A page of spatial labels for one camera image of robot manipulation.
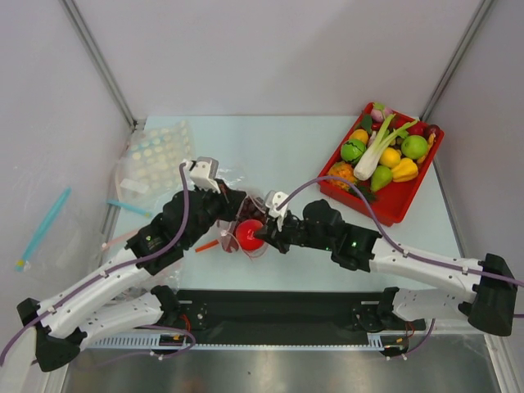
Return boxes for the yellow toy bell pepper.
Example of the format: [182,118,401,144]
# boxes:
[391,157,418,183]

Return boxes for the yellow toy lemon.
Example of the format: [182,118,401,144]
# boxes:
[379,147,401,169]

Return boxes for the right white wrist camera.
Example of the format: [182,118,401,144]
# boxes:
[264,190,289,232]

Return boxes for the red toy lobster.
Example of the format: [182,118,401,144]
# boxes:
[220,229,241,253]

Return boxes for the purple toy grapes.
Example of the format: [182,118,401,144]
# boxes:
[239,200,264,220]

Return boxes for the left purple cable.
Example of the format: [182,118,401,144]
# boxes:
[0,161,197,365]

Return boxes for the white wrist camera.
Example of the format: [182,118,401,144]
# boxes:
[264,190,289,232]
[182,156,221,193]

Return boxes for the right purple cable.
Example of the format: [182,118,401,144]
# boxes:
[278,176,524,287]

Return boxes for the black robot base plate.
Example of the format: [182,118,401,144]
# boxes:
[158,290,425,346]

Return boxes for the dark red toy plum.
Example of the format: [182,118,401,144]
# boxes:
[423,124,441,140]

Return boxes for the red dotted zip bag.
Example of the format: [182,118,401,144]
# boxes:
[195,189,268,260]

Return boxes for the white green toy celery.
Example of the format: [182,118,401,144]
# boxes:
[354,114,418,181]

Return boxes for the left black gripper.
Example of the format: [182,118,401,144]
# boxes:
[183,178,246,247]

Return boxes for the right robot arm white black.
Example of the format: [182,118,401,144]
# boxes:
[255,200,517,337]

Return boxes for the orange toy pineapple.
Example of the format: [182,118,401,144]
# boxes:
[327,161,377,204]

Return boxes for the purple cable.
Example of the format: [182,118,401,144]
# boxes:
[278,176,524,287]
[0,161,197,365]

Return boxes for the blue zipper clear bag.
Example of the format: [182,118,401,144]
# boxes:
[107,161,228,217]

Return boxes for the light green toy pear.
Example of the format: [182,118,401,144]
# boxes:
[370,165,393,192]

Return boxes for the grey slotted cable duct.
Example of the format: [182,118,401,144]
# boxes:
[87,331,404,351]

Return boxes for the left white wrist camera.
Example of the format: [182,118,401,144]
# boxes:
[182,156,221,193]

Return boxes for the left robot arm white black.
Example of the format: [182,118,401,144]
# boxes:
[17,183,247,373]

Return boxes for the red toy pepper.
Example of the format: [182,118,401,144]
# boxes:
[235,219,264,251]

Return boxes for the orange toy fruit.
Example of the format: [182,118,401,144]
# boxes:
[350,129,369,145]

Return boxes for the green toy apple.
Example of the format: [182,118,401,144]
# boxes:
[401,135,428,160]

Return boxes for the red plastic tray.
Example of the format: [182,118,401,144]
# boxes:
[319,102,445,227]

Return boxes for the pink toy radish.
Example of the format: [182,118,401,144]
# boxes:
[370,102,394,123]

